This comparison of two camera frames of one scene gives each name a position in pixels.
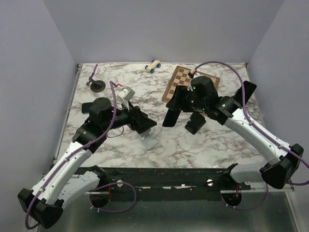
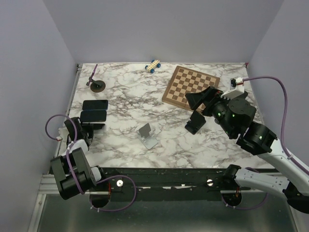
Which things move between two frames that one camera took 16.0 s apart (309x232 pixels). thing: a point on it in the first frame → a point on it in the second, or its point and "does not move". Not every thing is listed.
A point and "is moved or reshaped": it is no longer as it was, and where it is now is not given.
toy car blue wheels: [151, 67] does not move
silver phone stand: [148, 139] does not move
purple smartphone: [90, 79] does not move
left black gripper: [142, 122] → [90, 127]
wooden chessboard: [180, 77] does not move
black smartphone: [171, 118] is moved or reshaped
